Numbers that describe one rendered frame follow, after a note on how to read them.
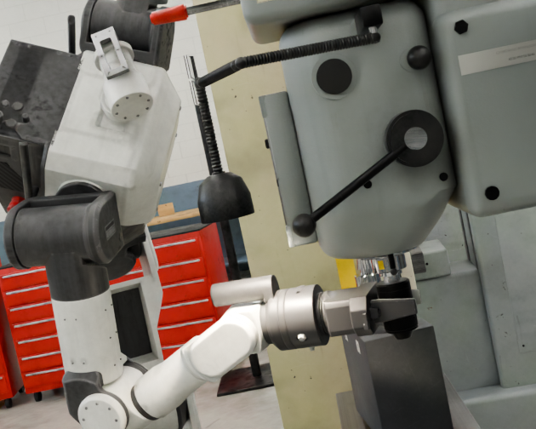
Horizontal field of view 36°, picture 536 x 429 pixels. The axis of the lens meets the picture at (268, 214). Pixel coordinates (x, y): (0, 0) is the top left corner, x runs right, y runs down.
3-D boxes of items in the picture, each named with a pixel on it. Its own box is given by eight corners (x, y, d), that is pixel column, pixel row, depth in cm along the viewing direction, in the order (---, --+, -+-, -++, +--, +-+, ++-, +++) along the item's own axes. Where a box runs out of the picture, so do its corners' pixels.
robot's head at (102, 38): (112, 108, 130) (97, 81, 123) (98, 66, 134) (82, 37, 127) (150, 93, 130) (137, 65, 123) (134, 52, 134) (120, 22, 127)
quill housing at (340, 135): (324, 273, 106) (273, 22, 103) (319, 251, 126) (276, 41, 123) (473, 243, 105) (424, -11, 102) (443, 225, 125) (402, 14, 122)
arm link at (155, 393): (202, 394, 123) (116, 459, 129) (222, 363, 132) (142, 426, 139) (154, 340, 122) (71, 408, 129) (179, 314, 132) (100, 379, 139)
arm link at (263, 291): (295, 358, 117) (221, 368, 121) (310, 329, 127) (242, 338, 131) (276, 283, 115) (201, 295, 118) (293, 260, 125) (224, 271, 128)
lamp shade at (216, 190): (195, 223, 113) (185, 178, 112) (244, 211, 115) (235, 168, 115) (210, 224, 106) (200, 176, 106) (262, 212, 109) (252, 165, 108)
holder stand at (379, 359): (385, 450, 137) (362, 334, 136) (356, 411, 159) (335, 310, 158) (454, 432, 139) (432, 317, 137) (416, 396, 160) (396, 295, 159)
